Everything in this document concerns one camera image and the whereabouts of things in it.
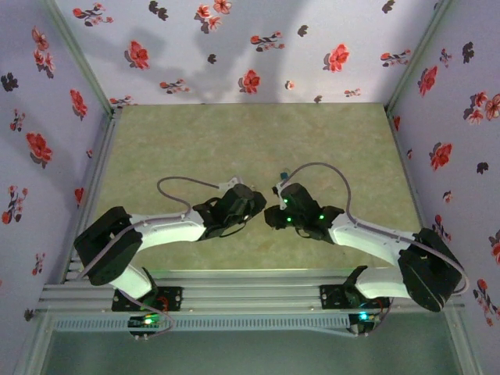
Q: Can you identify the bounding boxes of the grey slotted cable duct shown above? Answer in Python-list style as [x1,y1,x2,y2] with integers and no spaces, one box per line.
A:
[52,315,351,333]

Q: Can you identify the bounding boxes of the grey aluminium side rail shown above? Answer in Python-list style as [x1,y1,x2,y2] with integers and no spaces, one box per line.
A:
[384,104,445,279]
[58,107,124,284]

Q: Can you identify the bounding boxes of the grey aluminium frame post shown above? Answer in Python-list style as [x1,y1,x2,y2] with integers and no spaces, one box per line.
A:
[384,0,458,114]
[37,0,118,118]

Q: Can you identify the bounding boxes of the grey aluminium frame leg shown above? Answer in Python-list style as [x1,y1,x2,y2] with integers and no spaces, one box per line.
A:
[11,310,55,375]
[445,308,485,375]

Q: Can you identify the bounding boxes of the aluminium mounting rail beam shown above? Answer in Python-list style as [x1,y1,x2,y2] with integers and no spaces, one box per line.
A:
[34,268,466,313]

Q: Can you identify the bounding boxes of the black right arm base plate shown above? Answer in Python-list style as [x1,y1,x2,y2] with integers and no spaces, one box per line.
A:
[319,284,391,312]

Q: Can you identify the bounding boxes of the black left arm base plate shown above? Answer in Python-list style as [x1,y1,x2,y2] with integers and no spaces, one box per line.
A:
[112,286,184,313]

